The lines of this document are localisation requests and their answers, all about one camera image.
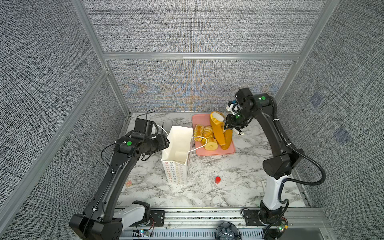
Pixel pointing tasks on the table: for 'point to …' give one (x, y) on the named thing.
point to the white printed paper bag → (176, 156)
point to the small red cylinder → (217, 180)
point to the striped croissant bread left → (198, 132)
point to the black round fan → (227, 230)
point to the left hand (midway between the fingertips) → (165, 143)
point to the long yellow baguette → (217, 118)
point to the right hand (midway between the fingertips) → (228, 126)
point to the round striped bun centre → (208, 131)
